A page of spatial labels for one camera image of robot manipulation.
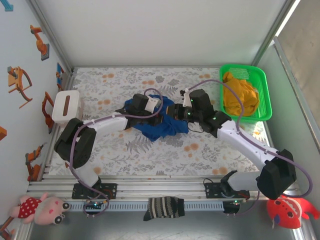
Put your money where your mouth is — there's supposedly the aluminium base frame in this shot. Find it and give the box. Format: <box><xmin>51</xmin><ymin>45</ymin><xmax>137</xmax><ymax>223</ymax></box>
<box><xmin>26</xmin><ymin>174</ymin><xmax>300</xmax><ymax>201</ymax></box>

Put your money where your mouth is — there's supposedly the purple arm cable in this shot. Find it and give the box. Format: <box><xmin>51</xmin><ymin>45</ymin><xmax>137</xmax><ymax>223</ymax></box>
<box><xmin>69</xmin><ymin>87</ymin><xmax>165</xmax><ymax>218</ymax></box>
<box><xmin>184</xmin><ymin>79</ymin><xmax>313</xmax><ymax>217</ymax></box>

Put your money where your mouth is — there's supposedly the aluminium corner post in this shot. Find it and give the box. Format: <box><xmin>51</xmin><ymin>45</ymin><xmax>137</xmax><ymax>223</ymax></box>
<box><xmin>26</xmin><ymin>0</ymin><xmax>75</xmax><ymax>75</ymax></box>
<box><xmin>251</xmin><ymin>0</ymin><xmax>301</xmax><ymax>67</ymax></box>

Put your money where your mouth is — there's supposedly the blue orange wall sticker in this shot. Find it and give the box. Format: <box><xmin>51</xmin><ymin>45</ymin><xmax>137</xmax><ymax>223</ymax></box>
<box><xmin>55</xmin><ymin>62</ymin><xmax>66</xmax><ymax>91</ymax></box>

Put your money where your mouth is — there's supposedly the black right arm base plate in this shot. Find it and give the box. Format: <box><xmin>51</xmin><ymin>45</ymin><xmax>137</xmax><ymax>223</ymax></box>
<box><xmin>204</xmin><ymin>182</ymin><xmax>251</xmax><ymax>200</ymax></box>

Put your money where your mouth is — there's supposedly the yellow cloth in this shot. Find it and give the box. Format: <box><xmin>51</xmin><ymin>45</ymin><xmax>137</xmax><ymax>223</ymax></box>
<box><xmin>222</xmin><ymin>71</ymin><xmax>261</xmax><ymax>118</ymax></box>

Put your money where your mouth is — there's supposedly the blue corner wall sticker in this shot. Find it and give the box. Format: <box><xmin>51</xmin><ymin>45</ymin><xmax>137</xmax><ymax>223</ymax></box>
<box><xmin>0</xmin><ymin>0</ymin><xmax>14</xmax><ymax>12</ymax></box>

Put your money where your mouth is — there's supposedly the pink plush pig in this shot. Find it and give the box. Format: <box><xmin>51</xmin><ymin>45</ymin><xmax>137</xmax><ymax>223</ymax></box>
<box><xmin>9</xmin><ymin>191</ymin><xmax>71</xmax><ymax>226</ymax></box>

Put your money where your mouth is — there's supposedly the green plastic basket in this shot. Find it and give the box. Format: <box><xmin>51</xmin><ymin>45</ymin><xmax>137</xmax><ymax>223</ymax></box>
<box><xmin>219</xmin><ymin>63</ymin><xmax>273</xmax><ymax>123</ymax></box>

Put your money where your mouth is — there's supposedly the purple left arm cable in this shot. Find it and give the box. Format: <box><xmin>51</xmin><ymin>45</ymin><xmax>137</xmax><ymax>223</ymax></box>
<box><xmin>69</xmin><ymin>87</ymin><xmax>165</xmax><ymax>218</ymax></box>

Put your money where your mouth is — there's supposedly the white tissue box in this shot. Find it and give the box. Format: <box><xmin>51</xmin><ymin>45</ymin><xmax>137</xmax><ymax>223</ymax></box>
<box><xmin>51</xmin><ymin>89</ymin><xmax>85</xmax><ymax>125</ymax></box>

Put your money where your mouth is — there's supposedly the grey slotted cable tray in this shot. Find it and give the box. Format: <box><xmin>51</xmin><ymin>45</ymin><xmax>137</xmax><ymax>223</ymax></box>
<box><xmin>66</xmin><ymin>201</ymin><xmax>226</xmax><ymax>211</ymax></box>

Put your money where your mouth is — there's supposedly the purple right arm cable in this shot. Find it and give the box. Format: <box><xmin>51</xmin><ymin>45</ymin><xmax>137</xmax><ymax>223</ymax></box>
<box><xmin>184</xmin><ymin>79</ymin><xmax>313</xmax><ymax>217</ymax></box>

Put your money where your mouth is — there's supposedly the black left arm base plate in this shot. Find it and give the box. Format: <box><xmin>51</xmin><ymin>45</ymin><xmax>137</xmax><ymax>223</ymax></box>
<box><xmin>71</xmin><ymin>182</ymin><xmax>118</xmax><ymax>200</ymax></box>

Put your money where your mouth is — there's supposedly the floral table mat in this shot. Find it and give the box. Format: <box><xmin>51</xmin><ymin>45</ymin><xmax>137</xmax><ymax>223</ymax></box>
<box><xmin>48</xmin><ymin>66</ymin><xmax>276</xmax><ymax>177</ymax></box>

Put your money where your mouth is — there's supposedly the small controller board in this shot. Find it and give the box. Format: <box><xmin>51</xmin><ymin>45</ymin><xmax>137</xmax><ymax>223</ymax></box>
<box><xmin>223</xmin><ymin>199</ymin><xmax>247</xmax><ymax>215</ymax></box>
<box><xmin>83</xmin><ymin>199</ymin><xmax>107</xmax><ymax>213</ymax></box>

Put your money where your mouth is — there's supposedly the black grey striped sock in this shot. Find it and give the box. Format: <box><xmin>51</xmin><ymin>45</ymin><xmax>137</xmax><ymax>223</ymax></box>
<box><xmin>142</xmin><ymin>196</ymin><xmax>186</xmax><ymax>222</ymax></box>

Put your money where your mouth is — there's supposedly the red plush fish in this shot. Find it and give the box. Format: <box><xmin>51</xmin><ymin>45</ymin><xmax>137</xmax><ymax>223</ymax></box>
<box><xmin>266</xmin><ymin>193</ymin><xmax>320</xmax><ymax>230</ymax></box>

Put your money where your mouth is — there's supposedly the orange frame sticker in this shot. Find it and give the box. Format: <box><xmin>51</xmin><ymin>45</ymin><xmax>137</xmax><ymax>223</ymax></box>
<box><xmin>0</xmin><ymin>216</ymin><xmax>16</xmax><ymax>240</ymax></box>

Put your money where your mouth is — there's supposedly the orange gantry machine sticker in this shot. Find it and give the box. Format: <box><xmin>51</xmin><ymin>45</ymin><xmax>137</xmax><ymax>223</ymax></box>
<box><xmin>7</xmin><ymin>66</ymin><xmax>33</xmax><ymax>109</ymax></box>

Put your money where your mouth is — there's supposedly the blue t-shirt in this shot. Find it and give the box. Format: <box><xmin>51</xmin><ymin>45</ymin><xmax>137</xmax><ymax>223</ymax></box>
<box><xmin>123</xmin><ymin>96</ymin><xmax>189</xmax><ymax>143</ymax></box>

